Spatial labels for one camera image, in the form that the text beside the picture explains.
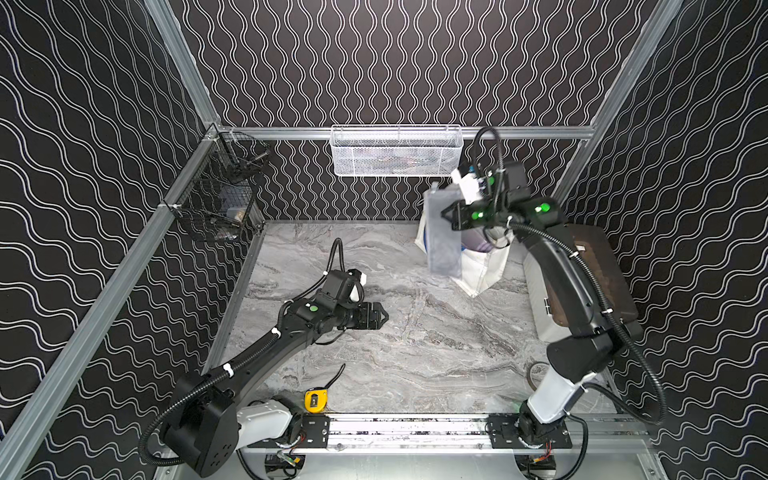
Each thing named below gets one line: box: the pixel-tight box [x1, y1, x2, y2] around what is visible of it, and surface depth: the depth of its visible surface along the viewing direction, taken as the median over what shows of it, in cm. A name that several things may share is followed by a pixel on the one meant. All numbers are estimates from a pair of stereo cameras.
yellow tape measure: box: [303, 364, 346, 414], surface depth 80 cm
